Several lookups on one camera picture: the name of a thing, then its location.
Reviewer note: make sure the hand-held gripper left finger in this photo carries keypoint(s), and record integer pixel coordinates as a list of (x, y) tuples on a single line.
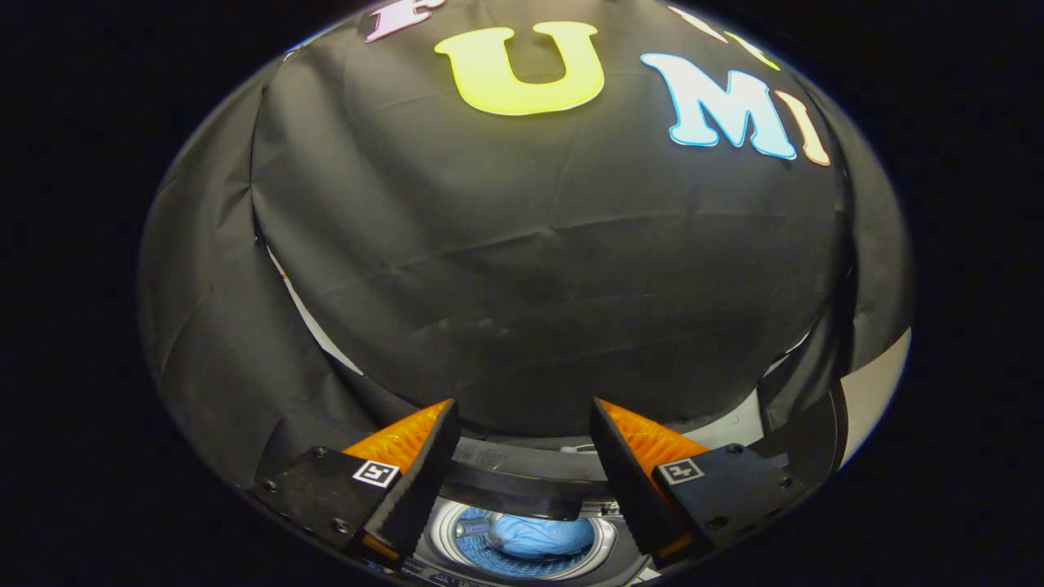
[(420, 481)]

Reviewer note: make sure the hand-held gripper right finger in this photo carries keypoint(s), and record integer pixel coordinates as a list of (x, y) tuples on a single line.
[(624, 481)]

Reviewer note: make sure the grey washing machine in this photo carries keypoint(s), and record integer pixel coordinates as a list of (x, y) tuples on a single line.
[(440, 538)]

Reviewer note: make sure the light blue polo shirt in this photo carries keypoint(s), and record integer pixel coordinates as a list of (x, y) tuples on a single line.
[(538, 536)]

